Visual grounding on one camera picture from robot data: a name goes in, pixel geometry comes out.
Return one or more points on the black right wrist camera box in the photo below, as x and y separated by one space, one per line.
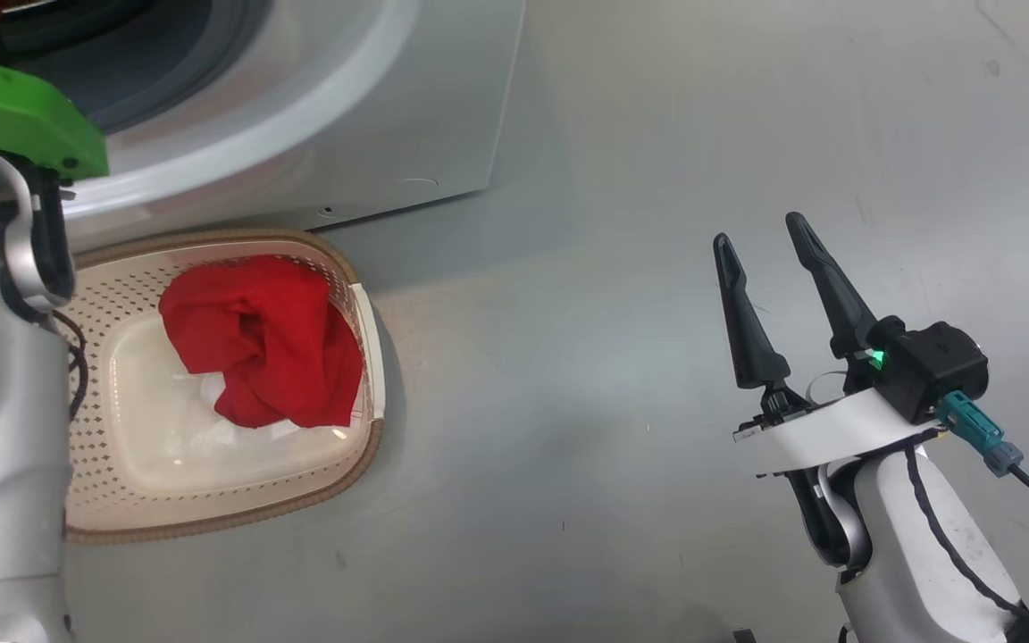
934 366

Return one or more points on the white front-load washing machine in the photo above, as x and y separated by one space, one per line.
372 107

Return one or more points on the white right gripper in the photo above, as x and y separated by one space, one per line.
845 429

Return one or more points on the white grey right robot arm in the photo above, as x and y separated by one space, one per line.
907 554

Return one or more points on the cream perforated laundry basket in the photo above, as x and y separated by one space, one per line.
238 482

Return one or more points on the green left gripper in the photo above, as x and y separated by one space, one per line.
14 112

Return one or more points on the red garment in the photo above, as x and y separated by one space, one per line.
255 339

